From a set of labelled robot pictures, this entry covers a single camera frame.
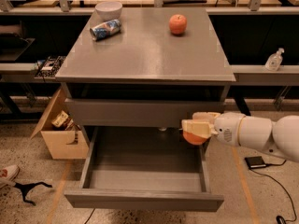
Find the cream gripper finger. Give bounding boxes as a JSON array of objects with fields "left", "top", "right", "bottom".
[
  {"left": 181, "top": 119, "right": 218, "bottom": 139},
  {"left": 192, "top": 112, "right": 220, "bottom": 124}
]

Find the clear hand sanitizer bottle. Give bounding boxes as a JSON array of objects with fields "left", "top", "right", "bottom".
[{"left": 265, "top": 48, "right": 284, "bottom": 71}]

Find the snack package in box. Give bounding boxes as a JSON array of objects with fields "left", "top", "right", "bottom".
[{"left": 51, "top": 110, "right": 74, "bottom": 131}]

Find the red apple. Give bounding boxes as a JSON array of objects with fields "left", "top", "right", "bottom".
[{"left": 169, "top": 14, "right": 187, "bottom": 35}]

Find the black floor bracket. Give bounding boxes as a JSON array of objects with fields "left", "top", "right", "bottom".
[{"left": 13, "top": 182, "right": 51, "bottom": 205}]

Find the black foot pedal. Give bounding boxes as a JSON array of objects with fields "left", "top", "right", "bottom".
[{"left": 245, "top": 156, "right": 266, "bottom": 170}]

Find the grey drawer cabinet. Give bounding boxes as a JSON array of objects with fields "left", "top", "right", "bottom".
[{"left": 56, "top": 7, "right": 235, "bottom": 140}]

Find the blue crushed soda can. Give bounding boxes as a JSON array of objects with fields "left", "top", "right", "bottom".
[{"left": 90, "top": 20, "right": 121, "bottom": 41}]

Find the white bowl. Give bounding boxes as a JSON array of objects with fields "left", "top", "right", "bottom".
[{"left": 95, "top": 1, "right": 122, "bottom": 21}]

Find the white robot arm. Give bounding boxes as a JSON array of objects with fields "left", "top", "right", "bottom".
[{"left": 181, "top": 112, "right": 299, "bottom": 162}]

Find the patterned black white box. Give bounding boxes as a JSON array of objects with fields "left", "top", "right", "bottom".
[{"left": 36, "top": 56, "right": 65, "bottom": 78}]

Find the closed grey top drawer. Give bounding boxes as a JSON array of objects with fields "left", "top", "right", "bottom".
[{"left": 65, "top": 98, "right": 224, "bottom": 128}]

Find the white sneaker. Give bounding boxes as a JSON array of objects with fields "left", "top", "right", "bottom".
[{"left": 0, "top": 165, "right": 20, "bottom": 181}]

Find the black floor cable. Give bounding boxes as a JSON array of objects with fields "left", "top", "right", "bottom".
[{"left": 249, "top": 160, "right": 297, "bottom": 224}]

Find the orange fruit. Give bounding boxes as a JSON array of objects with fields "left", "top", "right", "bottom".
[{"left": 183, "top": 132, "right": 206, "bottom": 146}]

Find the open grey middle drawer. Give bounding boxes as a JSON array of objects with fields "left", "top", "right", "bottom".
[{"left": 64, "top": 127, "right": 224, "bottom": 212}]

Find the wooden plywood box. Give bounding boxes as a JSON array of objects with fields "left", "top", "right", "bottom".
[{"left": 31, "top": 88, "right": 89, "bottom": 160}]

